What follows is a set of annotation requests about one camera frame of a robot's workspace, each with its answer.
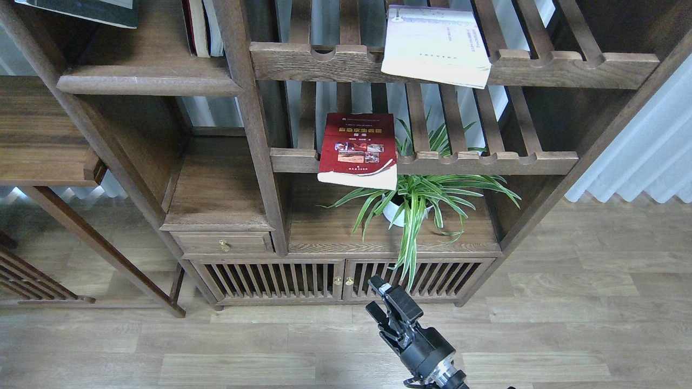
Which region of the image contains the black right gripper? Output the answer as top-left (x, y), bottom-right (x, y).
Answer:
top-left (365, 275), bottom-right (457, 379)

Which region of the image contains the green grey cover book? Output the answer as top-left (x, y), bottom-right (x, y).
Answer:
top-left (17, 1), bottom-right (138, 29)

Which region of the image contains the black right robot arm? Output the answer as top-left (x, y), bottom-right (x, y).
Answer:
top-left (366, 275), bottom-right (467, 388)

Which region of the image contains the white plant pot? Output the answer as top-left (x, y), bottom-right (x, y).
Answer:
top-left (383, 194), bottom-right (433, 227)

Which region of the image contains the green spider plant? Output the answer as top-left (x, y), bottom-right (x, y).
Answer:
top-left (332, 140), bottom-right (521, 286)

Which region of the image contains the red cover book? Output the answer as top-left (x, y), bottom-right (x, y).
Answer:
top-left (317, 113), bottom-right (397, 190)

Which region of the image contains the large wooden bookshelf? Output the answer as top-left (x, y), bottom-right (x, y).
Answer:
top-left (2, 1), bottom-right (690, 308)

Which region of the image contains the white cover book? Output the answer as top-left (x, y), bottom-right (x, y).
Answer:
top-left (381, 5), bottom-right (491, 89)

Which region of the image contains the white curtain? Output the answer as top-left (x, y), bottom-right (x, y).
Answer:
top-left (566, 58), bottom-right (691, 203)

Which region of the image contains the beige upright book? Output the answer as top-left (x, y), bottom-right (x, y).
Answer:
top-left (188, 1), bottom-right (210, 58)

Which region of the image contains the dark red upright book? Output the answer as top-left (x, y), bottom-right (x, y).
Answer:
top-left (181, 0), bottom-right (197, 56)

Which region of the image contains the wooden side table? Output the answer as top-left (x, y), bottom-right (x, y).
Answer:
top-left (1, 76), bottom-right (185, 318)

